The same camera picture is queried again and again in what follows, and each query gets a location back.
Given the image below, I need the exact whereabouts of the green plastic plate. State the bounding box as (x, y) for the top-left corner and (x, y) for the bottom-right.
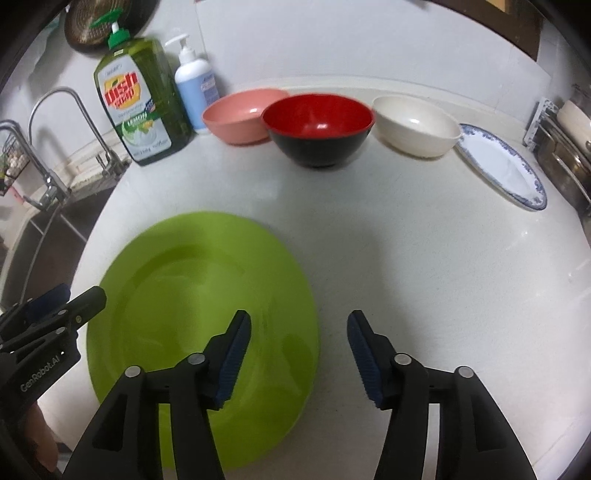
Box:
(86, 212), (320, 471)

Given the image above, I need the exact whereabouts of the pink bowl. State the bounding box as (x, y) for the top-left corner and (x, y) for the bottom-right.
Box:
(201, 88), (290, 146)

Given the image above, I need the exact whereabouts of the blue patterned white plate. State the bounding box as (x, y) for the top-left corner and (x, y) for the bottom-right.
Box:
(456, 123), (548, 211)

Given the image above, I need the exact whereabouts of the red and black bowl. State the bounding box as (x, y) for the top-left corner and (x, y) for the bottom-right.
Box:
(262, 93), (375, 169)

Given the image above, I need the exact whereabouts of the cream white bowl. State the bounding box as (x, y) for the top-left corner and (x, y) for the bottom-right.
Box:
(373, 94), (462, 159)

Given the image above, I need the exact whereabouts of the white kitchen shelf rack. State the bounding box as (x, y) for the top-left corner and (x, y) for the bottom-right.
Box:
(523, 98), (590, 214)

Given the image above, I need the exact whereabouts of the person's hand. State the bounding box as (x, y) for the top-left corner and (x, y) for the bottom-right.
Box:
(23, 403), (59, 472)

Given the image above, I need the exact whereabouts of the chrome sink faucet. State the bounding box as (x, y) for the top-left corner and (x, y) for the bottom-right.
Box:
(1, 88), (131, 190)

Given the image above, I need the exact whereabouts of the green dish soap bottle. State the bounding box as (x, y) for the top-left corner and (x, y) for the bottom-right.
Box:
(91, 8), (192, 166)

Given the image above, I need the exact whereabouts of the white blue pump bottle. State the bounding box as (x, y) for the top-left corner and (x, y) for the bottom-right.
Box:
(165, 34), (221, 133)

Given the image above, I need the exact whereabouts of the woven round trivet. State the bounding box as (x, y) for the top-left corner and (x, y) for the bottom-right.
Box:
(63, 0), (160, 51)

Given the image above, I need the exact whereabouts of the cream enamel pot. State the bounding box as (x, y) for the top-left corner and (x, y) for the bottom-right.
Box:
(557, 84), (590, 158)

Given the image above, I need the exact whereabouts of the steel pot with handle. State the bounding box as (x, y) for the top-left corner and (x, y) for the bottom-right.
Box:
(536, 118), (590, 218)

